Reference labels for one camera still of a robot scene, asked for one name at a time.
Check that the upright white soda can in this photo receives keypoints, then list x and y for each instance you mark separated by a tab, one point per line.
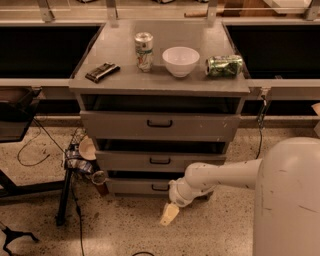
144	50

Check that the small bowl on floor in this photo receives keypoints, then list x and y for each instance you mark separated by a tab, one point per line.
87	149

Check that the grey drawer cabinet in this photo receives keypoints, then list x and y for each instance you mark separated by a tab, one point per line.
116	44

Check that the white bowl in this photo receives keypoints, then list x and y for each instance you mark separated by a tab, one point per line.
180	61

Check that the grey bottom drawer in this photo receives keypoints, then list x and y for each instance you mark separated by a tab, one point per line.
140	183

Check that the grey drawer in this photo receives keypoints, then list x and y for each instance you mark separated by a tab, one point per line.
170	118
140	183
152	156

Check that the black power adapter with cable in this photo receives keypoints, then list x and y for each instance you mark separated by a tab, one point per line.
260	121

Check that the grey top drawer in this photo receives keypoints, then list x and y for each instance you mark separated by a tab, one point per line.
170	118

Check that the brown cup on floor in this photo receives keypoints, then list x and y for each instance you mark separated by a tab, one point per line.
99	181

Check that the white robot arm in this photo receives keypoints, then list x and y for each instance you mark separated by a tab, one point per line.
286	181

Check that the grey middle drawer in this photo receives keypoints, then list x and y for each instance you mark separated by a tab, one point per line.
152	156

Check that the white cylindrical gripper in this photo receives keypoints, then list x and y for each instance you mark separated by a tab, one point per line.
177	194

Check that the black snack bar wrapper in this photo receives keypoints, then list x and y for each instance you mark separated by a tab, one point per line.
97	74

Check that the green can lying sideways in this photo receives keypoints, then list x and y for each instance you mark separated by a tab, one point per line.
224	66

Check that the black tripod foot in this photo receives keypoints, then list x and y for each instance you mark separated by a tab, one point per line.
11	235

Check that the black stand leg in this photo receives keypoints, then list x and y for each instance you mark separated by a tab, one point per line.
60	218

